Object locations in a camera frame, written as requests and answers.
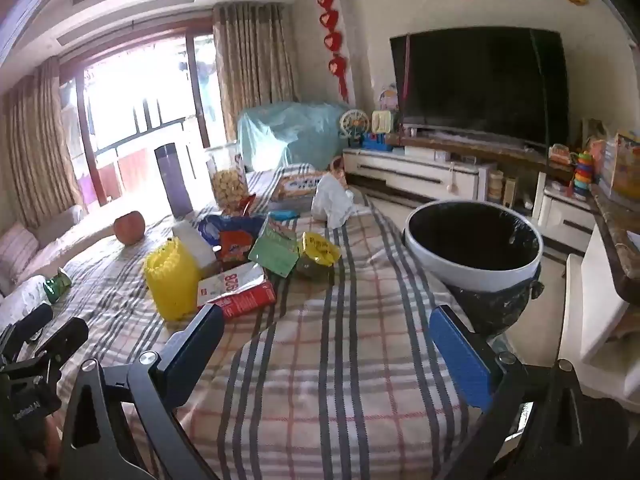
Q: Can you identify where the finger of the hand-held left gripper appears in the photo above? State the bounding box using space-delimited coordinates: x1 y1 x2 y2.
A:
0 302 55 361
15 316 90 376

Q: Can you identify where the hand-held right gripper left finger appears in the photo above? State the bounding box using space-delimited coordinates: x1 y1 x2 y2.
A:
60 302 236 480

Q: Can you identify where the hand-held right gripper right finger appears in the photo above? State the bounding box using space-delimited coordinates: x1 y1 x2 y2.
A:
429 304 601 480

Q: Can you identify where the yellow plastic container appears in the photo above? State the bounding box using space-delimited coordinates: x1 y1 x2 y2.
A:
143 237 203 322

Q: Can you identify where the white trash can black liner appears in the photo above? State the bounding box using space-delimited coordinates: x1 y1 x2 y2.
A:
402 200 546 336

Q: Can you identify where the red chips bag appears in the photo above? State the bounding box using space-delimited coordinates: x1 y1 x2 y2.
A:
216 192 262 264

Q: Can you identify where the white plastic bag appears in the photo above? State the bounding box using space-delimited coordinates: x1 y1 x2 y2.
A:
171 220 217 281

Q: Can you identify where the dark blue snack bag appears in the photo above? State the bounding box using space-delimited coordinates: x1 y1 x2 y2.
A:
198 214 266 248

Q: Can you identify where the green snack packet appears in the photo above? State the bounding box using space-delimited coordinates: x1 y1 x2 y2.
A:
248 217 299 278

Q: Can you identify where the yellow snack packet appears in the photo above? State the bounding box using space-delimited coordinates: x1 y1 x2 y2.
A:
296 231 342 281

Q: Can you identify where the white tissue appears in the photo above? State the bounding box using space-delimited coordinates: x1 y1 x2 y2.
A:
311 172 356 229

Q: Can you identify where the green drink can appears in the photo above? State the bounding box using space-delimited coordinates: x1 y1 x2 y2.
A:
41 267 73 303

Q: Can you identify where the pink striped sofa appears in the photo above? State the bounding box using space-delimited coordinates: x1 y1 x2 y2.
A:
0 203 121 331

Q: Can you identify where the orange round fruit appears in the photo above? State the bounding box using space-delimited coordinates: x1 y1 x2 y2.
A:
113 211 147 246

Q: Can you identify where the white step cabinet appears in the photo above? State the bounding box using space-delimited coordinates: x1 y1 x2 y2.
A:
557 220 640 396

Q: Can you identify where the beige patterned curtain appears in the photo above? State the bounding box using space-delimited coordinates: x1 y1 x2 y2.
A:
0 57 83 231
212 2 301 143

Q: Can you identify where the clear cookie jar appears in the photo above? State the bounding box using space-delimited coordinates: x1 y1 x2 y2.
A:
205 142 249 216

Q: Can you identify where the purple thermos bottle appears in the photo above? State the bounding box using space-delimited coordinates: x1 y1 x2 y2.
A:
153 143 194 218

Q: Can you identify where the white television cabinet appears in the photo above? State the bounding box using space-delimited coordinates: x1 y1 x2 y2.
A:
342 132 601 256

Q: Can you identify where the brown marble counter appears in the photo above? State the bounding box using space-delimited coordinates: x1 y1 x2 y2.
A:
587 182 640 306

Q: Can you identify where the colourful picture book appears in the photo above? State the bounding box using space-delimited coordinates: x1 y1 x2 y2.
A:
267 166 328 203

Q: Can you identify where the blue plastic toy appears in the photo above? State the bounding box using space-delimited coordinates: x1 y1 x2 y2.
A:
362 131 393 152

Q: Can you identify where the balcony sliding door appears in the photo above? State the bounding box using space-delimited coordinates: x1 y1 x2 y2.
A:
60 25 221 206

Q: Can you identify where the teal furniture dust cover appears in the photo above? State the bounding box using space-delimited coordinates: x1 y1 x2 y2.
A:
236 101 351 173

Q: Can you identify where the colourful toy box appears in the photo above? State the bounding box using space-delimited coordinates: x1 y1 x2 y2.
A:
597 130 640 201

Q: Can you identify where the ferris wheel toy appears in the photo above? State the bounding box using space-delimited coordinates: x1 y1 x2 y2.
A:
339 108 371 148

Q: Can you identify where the pink picture card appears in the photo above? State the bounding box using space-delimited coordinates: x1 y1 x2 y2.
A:
378 82 401 111

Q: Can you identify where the black flat television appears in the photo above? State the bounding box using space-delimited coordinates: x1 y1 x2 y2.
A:
389 26 571 151

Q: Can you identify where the rainbow ring stacking toy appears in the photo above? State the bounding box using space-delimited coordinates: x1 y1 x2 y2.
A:
572 149 596 200

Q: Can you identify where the red hanging wall decoration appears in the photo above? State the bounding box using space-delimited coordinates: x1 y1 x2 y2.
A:
317 0 349 103

